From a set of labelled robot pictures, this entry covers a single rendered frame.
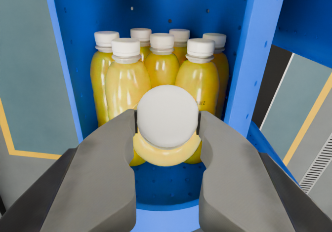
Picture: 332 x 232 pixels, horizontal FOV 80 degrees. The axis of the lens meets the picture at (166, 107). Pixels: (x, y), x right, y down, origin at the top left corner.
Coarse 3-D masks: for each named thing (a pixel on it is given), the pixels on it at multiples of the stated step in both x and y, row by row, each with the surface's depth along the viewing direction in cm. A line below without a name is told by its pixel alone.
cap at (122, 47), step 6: (114, 42) 26; (120, 42) 26; (126, 42) 26; (132, 42) 26; (138, 42) 27; (114, 48) 26; (120, 48) 26; (126, 48) 26; (132, 48) 26; (138, 48) 27; (114, 54) 27; (120, 54) 26; (126, 54) 26; (132, 54) 27
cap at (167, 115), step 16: (144, 96) 12; (160, 96) 12; (176, 96) 12; (144, 112) 12; (160, 112) 12; (176, 112) 12; (192, 112) 12; (144, 128) 12; (160, 128) 12; (176, 128) 12; (192, 128) 12; (160, 144) 12; (176, 144) 12
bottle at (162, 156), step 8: (136, 104) 17; (136, 136) 15; (192, 136) 15; (136, 144) 16; (144, 144) 15; (152, 144) 14; (184, 144) 15; (192, 144) 15; (136, 152) 17; (144, 152) 16; (152, 152) 15; (160, 152) 15; (168, 152) 15; (176, 152) 15; (184, 152) 15; (192, 152) 16; (152, 160) 16; (160, 160) 16; (168, 160) 16; (176, 160) 16; (184, 160) 17
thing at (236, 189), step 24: (216, 120) 11; (216, 144) 9; (240, 144) 9; (216, 168) 8; (240, 168) 8; (264, 168) 8; (216, 192) 7; (240, 192) 7; (264, 192) 7; (216, 216) 6; (240, 216) 6; (264, 216) 6; (288, 216) 6
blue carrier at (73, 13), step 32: (64, 0) 27; (96, 0) 33; (128, 0) 37; (160, 0) 39; (192, 0) 38; (224, 0) 34; (256, 0) 16; (64, 32) 27; (128, 32) 40; (160, 32) 41; (192, 32) 40; (224, 32) 36; (256, 32) 18; (64, 64) 27; (256, 64) 20; (256, 96) 25; (96, 128) 40; (160, 192) 34; (192, 192) 35; (160, 224) 27; (192, 224) 28
